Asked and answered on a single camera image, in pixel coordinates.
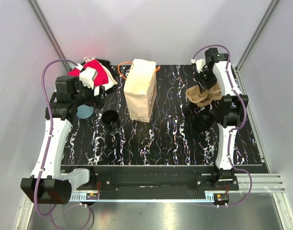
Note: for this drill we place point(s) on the brown pulp cup carrier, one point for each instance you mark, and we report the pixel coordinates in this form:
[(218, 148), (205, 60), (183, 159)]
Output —
[(202, 99)]

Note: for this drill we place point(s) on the aluminium rail frame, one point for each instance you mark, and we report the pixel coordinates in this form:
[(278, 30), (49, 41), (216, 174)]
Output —
[(258, 181)]

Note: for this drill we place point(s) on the black cup stack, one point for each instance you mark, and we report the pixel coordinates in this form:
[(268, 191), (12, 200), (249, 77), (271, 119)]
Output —
[(204, 120), (111, 121)]

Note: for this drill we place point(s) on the black cup stack right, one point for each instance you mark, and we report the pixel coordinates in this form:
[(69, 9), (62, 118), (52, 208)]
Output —
[(204, 120)]

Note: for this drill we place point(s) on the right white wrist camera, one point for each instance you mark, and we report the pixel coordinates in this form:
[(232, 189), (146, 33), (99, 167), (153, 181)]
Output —
[(198, 65)]

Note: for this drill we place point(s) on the black napkin tray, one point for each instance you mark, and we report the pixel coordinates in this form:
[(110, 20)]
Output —
[(105, 65)]

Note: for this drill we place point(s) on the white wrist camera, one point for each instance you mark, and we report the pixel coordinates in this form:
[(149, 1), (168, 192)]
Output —
[(198, 65), (87, 77)]

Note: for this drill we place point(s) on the cream bear paper bag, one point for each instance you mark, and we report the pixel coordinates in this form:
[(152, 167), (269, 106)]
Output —
[(140, 89)]

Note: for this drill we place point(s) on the red napkin stack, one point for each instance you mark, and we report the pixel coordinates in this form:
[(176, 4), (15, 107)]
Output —
[(76, 71)]

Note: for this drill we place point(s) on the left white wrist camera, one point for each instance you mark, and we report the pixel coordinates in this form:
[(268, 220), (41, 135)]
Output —
[(87, 77)]

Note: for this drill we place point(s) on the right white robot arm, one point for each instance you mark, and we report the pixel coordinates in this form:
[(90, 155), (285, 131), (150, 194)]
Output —
[(230, 114)]

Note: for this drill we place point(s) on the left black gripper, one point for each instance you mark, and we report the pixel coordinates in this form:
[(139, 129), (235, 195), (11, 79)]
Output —
[(99, 101)]

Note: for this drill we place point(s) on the light blue cup holder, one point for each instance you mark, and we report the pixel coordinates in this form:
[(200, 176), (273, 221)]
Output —
[(84, 111)]

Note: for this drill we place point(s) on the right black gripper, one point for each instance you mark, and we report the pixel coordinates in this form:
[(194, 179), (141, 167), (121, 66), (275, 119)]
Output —
[(201, 83)]

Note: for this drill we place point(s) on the black cup stack left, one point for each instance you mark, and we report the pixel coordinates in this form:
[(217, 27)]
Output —
[(111, 121)]

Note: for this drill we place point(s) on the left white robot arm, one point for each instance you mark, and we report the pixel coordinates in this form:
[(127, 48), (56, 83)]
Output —
[(46, 184)]

